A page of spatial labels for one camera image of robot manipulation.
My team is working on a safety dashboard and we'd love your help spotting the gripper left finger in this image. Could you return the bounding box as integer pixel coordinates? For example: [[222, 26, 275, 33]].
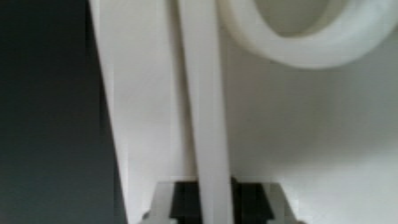
[[140, 181, 203, 224]]

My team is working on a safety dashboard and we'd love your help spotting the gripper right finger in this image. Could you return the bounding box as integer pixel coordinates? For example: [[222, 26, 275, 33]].
[[231, 179, 302, 224]]

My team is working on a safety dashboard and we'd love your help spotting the white square tabletop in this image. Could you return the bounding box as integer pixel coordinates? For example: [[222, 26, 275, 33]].
[[89, 0, 398, 224]]

